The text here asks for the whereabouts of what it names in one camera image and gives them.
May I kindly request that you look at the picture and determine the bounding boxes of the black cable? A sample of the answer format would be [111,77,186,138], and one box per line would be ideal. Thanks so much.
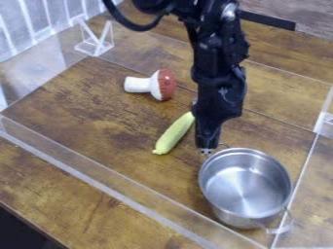
[101,0,174,32]

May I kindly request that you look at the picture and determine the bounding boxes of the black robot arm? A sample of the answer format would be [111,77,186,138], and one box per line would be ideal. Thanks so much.
[132,0,250,155]

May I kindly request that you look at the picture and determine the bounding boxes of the clear acrylic triangle bracket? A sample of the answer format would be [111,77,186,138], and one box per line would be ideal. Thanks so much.
[73,19,115,56]

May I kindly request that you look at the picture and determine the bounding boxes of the clear acrylic enclosure panel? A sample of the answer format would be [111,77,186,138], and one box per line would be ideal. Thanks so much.
[0,19,333,249]

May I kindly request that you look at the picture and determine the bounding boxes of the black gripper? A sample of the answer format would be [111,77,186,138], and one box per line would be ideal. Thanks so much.
[191,43,247,155]

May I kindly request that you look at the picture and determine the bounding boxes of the stainless steel pot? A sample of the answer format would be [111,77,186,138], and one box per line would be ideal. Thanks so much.
[198,148,294,234]

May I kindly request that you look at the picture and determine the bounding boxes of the toy mushroom brown cap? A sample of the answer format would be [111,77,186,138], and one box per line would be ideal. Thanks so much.
[123,69,176,101]

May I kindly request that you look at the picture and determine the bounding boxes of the black bar on table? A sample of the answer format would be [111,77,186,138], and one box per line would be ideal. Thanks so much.
[240,11,295,31]

